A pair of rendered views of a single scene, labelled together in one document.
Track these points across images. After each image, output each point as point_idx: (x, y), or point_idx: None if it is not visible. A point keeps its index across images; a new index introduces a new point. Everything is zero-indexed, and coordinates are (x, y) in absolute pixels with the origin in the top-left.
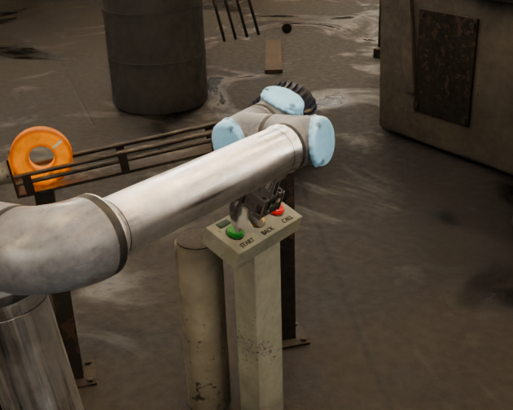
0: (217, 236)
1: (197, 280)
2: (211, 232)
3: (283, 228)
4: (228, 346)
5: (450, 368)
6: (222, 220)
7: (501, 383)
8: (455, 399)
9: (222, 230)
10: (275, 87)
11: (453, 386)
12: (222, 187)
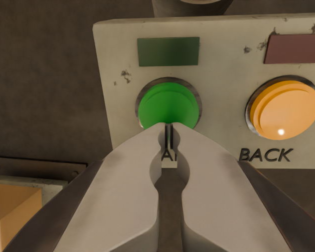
0: (105, 87)
1: (158, 10)
2: (97, 57)
3: None
4: (245, 5)
5: None
6: (184, 31)
7: None
8: (288, 193)
9: (139, 77)
10: None
11: (301, 186)
12: None
